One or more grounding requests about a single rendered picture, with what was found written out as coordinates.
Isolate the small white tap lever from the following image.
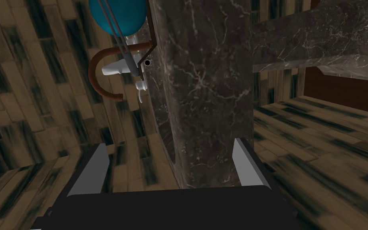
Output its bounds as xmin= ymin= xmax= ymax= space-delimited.
xmin=135 ymin=79 xmax=149 ymax=104

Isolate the dark brown cabinet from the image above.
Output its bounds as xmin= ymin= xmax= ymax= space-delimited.
xmin=303 ymin=66 xmax=368 ymax=117

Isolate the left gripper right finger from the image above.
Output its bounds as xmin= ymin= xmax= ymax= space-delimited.
xmin=231 ymin=137 xmax=278 ymax=190

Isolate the teal round bowl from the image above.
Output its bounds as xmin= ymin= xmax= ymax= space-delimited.
xmin=88 ymin=0 xmax=148 ymax=37

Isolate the brown curved faucet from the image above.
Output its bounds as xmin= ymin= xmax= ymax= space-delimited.
xmin=88 ymin=41 xmax=155 ymax=103

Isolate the white soap dispenser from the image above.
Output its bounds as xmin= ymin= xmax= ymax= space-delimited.
xmin=101 ymin=60 xmax=140 ymax=77

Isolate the grey metal rod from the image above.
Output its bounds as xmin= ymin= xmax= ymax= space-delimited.
xmin=97 ymin=0 xmax=140 ymax=77

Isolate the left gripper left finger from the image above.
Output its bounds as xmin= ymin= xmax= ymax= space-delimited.
xmin=60 ymin=143 xmax=110 ymax=198

